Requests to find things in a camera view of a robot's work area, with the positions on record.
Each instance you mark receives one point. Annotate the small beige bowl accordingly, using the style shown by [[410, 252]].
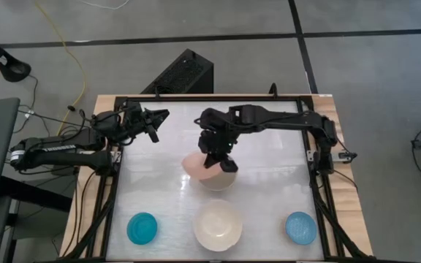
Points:
[[218, 181]]

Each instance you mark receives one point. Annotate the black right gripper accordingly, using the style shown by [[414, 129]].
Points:
[[216, 141]]

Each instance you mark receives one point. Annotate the black perforated box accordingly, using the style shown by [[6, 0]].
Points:
[[181, 75]]

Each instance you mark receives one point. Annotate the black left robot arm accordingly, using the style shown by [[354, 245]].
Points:
[[57, 149]]

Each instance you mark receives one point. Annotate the large cream bowl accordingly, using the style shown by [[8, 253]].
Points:
[[218, 224]]

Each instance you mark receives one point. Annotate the light blue patterned bowl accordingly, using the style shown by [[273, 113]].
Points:
[[300, 228]]

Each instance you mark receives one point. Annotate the black metal table frame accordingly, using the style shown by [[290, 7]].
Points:
[[109, 204]]

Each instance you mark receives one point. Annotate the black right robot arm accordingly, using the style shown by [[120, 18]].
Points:
[[280, 118]]

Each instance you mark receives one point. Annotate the black stand foot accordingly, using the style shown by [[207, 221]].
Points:
[[7, 62]]

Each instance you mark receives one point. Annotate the teal blue bowl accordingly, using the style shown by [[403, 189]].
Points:
[[142, 228]]

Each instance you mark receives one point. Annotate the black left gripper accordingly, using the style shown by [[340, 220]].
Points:
[[134, 117]]

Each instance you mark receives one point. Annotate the pink bowl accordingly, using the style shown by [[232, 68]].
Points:
[[194, 165]]

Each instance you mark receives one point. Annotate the black clamp hook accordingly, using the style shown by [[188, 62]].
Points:
[[273, 90]]

